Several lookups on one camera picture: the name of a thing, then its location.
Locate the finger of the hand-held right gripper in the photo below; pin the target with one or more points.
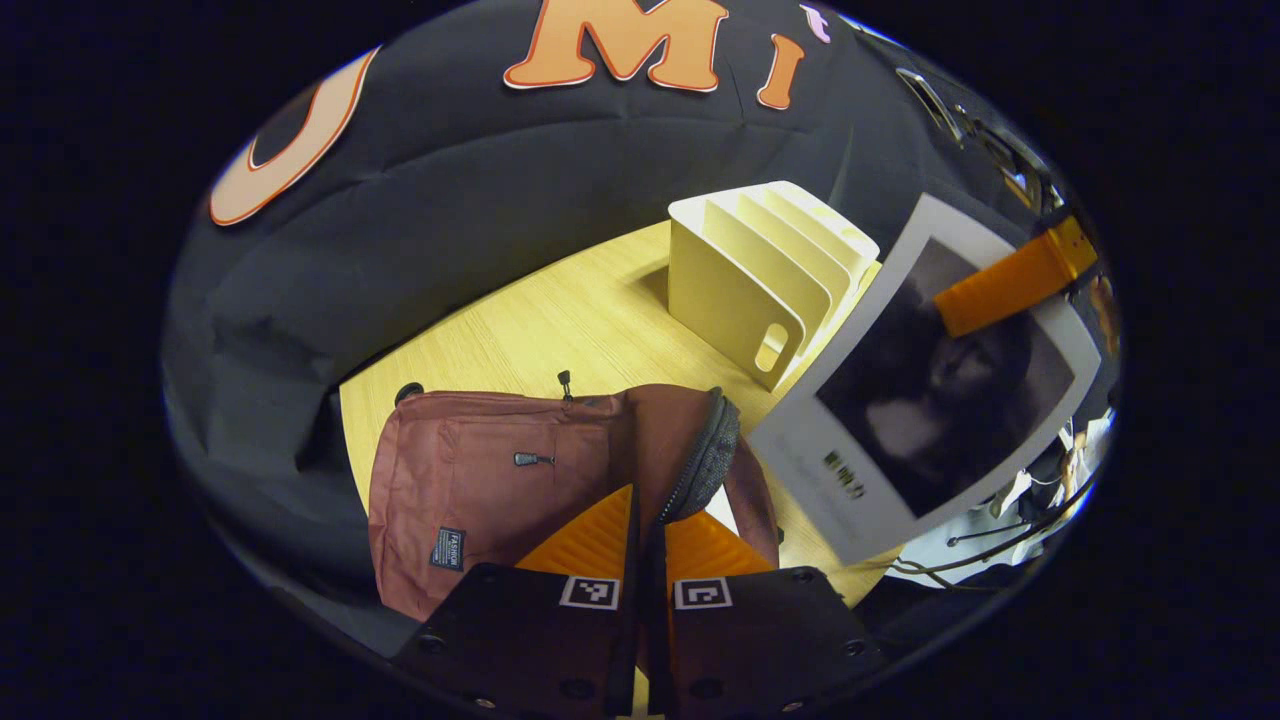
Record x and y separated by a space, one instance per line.
1010 280

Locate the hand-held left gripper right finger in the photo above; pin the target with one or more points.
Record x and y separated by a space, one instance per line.
770 640

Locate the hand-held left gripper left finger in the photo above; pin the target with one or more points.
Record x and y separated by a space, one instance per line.
520 640

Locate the maroon schoolbag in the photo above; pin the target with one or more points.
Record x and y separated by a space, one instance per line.
480 480

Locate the white portrait cover book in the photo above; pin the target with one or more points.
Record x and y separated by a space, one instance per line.
900 420

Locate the white bookshelf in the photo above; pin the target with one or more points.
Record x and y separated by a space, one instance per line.
720 290

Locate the white cloth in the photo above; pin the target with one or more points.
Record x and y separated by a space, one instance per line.
990 520

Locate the black backdrop cloth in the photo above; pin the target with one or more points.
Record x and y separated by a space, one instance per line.
450 200

